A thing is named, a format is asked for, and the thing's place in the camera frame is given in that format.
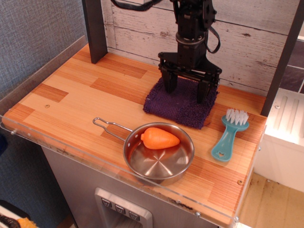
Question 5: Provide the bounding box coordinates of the orange plastic carrot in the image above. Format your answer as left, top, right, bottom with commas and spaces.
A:
141, 127, 180, 150

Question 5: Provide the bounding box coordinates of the small steel saucepan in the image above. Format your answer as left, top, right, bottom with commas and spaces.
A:
93, 117, 195, 185

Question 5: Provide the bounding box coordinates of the clear acrylic guard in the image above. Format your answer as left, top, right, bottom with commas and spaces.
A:
1, 117, 238, 228
0, 36, 87, 115

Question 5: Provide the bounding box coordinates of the teal dish brush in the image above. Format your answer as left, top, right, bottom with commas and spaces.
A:
211, 109, 249, 162

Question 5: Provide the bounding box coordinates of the silver cabinet button panel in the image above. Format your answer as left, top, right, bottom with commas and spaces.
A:
95, 188, 153, 228

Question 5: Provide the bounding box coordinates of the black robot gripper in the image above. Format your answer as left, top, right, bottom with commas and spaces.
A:
158, 42, 222, 104

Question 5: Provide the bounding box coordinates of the dark grey right post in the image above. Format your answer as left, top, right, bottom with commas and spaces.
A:
260, 0, 304, 117

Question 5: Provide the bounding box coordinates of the dark grey post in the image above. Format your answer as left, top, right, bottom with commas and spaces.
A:
82, 0, 108, 64
260, 0, 304, 117

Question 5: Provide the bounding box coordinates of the clear acrylic left guard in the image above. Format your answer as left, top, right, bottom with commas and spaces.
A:
0, 36, 87, 115

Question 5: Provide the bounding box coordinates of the clear acrylic front guard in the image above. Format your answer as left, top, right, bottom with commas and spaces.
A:
1, 117, 238, 228

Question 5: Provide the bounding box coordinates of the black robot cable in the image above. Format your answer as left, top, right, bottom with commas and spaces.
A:
205, 25, 220, 54

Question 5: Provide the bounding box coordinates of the white toy sink unit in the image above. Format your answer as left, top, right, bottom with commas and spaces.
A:
254, 88, 304, 191

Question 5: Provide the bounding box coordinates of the orange and black floor object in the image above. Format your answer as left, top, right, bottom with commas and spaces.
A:
0, 215, 37, 228

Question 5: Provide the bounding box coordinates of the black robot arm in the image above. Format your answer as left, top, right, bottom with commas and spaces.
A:
158, 0, 222, 103

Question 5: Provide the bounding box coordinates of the purple terry cloth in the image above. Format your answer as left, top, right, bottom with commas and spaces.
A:
143, 77, 218, 129

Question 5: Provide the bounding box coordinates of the dark grey left post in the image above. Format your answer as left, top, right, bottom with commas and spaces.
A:
82, 0, 108, 64

